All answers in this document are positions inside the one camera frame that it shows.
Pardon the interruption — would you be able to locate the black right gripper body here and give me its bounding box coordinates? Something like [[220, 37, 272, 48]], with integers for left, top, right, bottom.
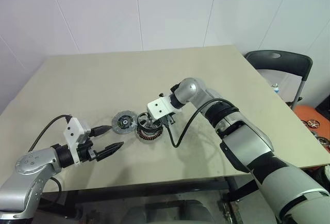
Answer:
[[161, 114, 177, 131]]

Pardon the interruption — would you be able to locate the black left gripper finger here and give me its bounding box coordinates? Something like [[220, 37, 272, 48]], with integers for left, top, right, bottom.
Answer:
[[89, 125, 113, 139], [96, 141, 125, 162]]

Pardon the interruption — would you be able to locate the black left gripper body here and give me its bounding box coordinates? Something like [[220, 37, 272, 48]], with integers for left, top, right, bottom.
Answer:
[[77, 138, 100, 163]]

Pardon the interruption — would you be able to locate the black spoked rotor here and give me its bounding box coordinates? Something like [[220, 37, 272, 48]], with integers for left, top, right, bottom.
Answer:
[[136, 113, 159, 132]]

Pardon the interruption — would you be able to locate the grey motor lid with circuit board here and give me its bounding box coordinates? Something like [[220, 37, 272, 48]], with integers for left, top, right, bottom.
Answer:
[[111, 109, 137, 135]]

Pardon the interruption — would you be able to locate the grey motor housing with copper windings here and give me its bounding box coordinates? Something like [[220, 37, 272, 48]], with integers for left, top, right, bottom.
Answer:
[[135, 124, 164, 145]]

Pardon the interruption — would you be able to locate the black folding chair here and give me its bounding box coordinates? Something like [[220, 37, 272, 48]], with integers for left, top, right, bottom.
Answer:
[[243, 50, 314, 111]]

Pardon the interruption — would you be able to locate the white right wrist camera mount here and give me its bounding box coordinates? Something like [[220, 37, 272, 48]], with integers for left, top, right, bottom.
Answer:
[[146, 96, 183, 119]]

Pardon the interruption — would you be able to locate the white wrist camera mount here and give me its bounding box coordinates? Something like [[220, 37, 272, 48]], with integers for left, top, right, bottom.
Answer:
[[146, 96, 183, 119], [63, 117, 91, 165]]

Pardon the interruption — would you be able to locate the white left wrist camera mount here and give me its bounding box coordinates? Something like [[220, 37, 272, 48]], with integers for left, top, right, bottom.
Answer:
[[63, 117, 91, 165]]

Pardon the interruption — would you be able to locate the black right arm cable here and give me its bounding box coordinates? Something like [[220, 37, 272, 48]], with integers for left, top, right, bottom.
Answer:
[[164, 97, 239, 148]]

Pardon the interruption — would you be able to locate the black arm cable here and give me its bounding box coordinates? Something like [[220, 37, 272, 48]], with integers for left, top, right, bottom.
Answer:
[[27, 115, 73, 193], [164, 97, 239, 148]]

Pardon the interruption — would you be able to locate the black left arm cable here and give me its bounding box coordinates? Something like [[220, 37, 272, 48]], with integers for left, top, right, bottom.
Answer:
[[27, 115, 73, 193]]

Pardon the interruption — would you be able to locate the black table frame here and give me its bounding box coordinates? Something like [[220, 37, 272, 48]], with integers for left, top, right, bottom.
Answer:
[[36, 173, 261, 219]]

